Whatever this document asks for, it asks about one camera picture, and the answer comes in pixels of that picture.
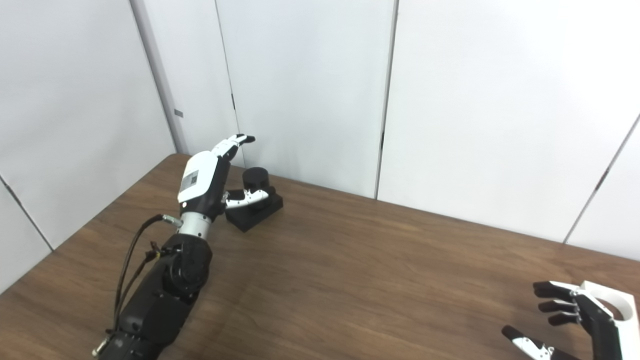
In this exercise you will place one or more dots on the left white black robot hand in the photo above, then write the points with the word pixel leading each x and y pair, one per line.
pixel 202 182

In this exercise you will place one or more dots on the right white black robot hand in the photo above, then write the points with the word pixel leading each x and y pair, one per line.
pixel 600 325

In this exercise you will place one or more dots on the white square piece with hole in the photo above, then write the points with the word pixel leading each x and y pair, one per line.
pixel 627 300

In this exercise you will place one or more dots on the black peg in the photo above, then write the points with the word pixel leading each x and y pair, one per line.
pixel 255 207

